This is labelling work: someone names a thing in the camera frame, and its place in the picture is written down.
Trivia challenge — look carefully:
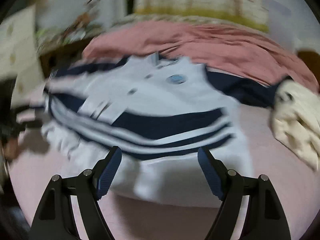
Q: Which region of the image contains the white navy varsity jacket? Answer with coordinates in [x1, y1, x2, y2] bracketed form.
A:
[42, 53, 278, 207]

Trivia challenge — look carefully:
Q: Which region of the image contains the pink bed sheet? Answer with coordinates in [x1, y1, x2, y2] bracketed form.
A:
[9, 100, 319, 239]

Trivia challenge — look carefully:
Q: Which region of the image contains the white drawer cabinet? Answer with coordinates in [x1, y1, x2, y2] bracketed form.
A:
[1, 5, 44, 103]

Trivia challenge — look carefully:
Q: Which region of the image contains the dark wooden desk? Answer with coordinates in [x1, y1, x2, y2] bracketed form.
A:
[39, 37, 93, 79]

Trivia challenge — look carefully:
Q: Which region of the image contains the cream folded sweatshirt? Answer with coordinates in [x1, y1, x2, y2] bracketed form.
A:
[271, 80, 319, 171]

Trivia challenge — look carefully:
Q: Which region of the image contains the pink plaid quilt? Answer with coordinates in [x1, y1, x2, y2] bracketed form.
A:
[82, 21, 319, 92]

